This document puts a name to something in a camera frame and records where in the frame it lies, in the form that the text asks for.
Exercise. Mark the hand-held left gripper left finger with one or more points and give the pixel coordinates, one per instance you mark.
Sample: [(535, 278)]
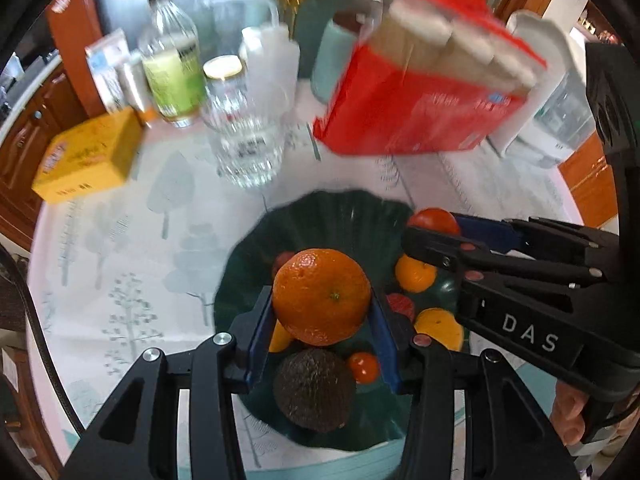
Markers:
[(260, 332)]

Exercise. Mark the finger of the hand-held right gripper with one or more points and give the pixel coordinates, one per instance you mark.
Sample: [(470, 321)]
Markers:
[(435, 247), (485, 232)]

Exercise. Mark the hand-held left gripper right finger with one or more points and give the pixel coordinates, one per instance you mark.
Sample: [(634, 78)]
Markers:
[(385, 345)]

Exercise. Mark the yellow-orange orange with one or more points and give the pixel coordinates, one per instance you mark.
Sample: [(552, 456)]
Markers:
[(279, 335), (440, 327)]

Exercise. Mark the red tomato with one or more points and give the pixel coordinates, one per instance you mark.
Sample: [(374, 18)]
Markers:
[(432, 220)]

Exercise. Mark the small cherry tomato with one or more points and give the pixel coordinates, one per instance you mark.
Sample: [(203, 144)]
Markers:
[(362, 366)]

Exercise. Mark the small orange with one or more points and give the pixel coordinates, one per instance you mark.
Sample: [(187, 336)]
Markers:
[(415, 274)]

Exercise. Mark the wrinkled red apple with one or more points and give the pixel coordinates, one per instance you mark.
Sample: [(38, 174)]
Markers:
[(400, 306)]

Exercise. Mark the large mandarin orange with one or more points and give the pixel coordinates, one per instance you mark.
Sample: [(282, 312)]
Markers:
[(320, 295)]

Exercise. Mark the small red fruit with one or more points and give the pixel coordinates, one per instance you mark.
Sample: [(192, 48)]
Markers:
[(281, 262)]

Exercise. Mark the dark brown avocado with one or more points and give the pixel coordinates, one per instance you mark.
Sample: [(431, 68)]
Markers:
[(315, 390)]

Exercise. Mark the dark green scalloped plate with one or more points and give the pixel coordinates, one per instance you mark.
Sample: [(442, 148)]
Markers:
[(325, 220)]

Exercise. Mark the person's right hand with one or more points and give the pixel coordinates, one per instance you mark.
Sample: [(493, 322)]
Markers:
[(567, 410)]

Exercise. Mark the brown wooden cabinet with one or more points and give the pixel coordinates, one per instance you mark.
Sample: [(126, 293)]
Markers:
[(20, 150), (590, 185)]

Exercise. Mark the red pack of paper cups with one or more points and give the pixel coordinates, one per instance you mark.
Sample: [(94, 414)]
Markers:
[(400, 120)]

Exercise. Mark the tree-print tablecloth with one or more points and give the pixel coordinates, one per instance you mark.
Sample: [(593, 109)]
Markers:
[(125, 240)]

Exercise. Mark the ribbed clear glass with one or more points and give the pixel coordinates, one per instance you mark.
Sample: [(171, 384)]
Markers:
[(245, 150)]

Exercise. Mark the white countertop appliance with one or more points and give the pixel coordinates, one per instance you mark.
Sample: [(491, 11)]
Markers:
[(530, 40)]

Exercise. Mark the teal vase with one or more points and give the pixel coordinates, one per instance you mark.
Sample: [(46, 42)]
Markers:
[(332, 70)]

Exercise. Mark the white squeeze bottle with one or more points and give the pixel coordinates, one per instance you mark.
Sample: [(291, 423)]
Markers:
[(272, 70)]

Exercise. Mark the yellow tin box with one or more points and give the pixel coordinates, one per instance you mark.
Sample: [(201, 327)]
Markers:
[(85, 160)]

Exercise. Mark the jar with gold lid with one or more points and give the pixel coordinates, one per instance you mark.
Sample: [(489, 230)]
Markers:
[(222, 66)]

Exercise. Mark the clear bottle green label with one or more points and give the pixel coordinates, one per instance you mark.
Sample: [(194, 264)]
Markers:
[(172, 75)]

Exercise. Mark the silver and orange can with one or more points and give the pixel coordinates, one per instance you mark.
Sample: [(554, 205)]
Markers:
[(132, 80)]

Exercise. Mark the white carton box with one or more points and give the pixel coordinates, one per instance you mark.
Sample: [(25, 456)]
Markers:
[(102, 65)]

